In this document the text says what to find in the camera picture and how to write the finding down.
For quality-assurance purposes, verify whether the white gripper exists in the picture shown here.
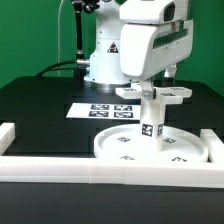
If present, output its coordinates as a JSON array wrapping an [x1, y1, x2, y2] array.
[[120, 0, 193, 100]]

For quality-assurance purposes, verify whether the white cross-shaped table base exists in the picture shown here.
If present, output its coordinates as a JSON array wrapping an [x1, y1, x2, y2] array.
[[116, 83, 192, 105]]

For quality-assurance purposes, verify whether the white round table top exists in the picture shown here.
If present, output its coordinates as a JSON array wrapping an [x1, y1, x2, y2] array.
[[94, 124, 209, 162]]

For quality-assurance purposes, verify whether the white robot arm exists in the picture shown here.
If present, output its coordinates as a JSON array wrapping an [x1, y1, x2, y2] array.
[[83, 0, 193, 93]]

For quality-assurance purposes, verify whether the white sheet with markers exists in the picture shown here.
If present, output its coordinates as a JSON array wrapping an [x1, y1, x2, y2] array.
[[66, 103, 140, 120]]

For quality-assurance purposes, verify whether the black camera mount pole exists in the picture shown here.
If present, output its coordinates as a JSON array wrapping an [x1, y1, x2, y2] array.
[[71, 0, 100, 64]]

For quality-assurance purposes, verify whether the black cable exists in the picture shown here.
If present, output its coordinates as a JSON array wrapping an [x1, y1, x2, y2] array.
[[35, 60, 79, 78]]

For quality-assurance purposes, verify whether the white thin cable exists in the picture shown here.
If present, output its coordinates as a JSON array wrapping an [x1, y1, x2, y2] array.
[[57, 0, 66, 78]]

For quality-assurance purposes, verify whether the white U-shaped frame barrier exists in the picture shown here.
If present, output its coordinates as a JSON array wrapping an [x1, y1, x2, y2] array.
[[0, 123, 224, 189]]

